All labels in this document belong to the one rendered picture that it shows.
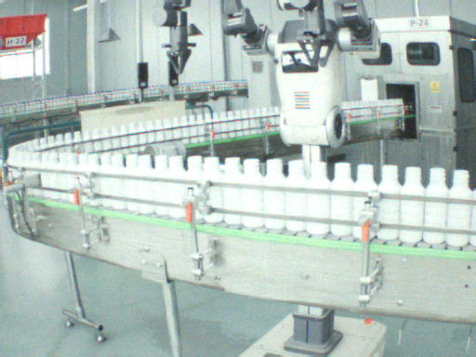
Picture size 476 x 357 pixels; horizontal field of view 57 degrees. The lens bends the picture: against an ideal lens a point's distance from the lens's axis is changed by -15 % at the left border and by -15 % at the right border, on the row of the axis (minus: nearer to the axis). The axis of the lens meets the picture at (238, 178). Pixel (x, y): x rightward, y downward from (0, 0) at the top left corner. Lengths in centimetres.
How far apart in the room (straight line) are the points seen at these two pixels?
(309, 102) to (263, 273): 74
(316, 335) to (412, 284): 99
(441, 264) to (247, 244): 50
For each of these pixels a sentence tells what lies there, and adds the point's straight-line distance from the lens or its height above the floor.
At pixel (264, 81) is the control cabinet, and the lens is 730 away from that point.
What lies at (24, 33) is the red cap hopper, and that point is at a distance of 787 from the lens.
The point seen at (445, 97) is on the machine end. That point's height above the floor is 121.
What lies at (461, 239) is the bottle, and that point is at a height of 102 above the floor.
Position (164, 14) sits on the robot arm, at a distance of 148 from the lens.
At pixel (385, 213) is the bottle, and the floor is 106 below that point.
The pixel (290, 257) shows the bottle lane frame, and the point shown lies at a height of 95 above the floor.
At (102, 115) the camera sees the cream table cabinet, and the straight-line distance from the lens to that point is 525.
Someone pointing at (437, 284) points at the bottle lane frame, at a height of 92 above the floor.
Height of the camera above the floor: 136
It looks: 11 degrees down
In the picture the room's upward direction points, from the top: 3 degrees counter-clockwise
